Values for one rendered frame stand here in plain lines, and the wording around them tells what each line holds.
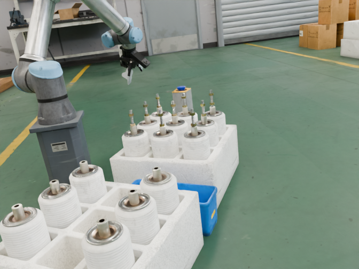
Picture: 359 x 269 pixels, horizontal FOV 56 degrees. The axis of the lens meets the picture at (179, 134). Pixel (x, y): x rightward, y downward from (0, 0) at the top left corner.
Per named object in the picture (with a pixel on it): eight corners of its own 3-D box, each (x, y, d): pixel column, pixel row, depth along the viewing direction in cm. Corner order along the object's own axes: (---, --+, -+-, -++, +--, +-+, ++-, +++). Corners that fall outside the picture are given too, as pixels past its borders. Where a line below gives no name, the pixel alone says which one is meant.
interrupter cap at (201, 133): (180, 139, 114) (180, 136, 114) (188, 131, 120) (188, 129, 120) (201, 140, 111) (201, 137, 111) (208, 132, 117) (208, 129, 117)
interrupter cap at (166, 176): (138, 185, 86) (137, 182, 86) (151, 172, 92) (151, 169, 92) (164, 188, 83) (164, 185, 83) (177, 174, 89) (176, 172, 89)
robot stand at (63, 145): (47, 198, 138) (28, 129, 128) (56, 177, 155) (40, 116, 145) (93, 190, 140) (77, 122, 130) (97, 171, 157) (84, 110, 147)
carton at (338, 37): (359, 44, 439) (361, 20, 429) (342, 46, 437) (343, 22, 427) (345, 42, 467) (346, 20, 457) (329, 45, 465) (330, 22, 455)
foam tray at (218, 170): (117, 201, 129) (109, 158, 123) (158, 158, 163) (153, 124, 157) (216, 212, 114) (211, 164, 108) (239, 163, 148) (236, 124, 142)
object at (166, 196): (143, 244, 91) (132, 186, 85) (158, 223, 100) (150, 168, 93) (175, 250, 87) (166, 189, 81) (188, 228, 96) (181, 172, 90)
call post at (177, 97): (179, 154, 165) (171, 92, 154) (184, 149, 171) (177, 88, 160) (193, 155, 162) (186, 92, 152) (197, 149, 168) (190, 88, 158)
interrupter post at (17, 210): (12, 220, 77) (8, 208, 76) (21, 214, 79) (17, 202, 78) (20, 222, 76) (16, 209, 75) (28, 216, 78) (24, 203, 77)
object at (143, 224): (119, 275, 81) (105, 211, 75) (139, 249, 90) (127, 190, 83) (154, 283, 77) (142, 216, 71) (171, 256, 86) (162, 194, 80)
